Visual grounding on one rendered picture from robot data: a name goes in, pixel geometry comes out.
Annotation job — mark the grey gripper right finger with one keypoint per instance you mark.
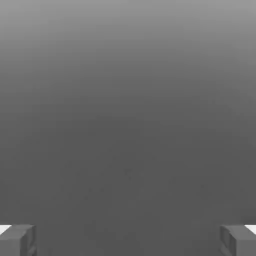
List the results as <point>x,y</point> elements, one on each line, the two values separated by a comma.
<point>240,242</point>

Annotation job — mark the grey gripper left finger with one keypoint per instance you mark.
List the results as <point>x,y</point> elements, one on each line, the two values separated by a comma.
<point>14,242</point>

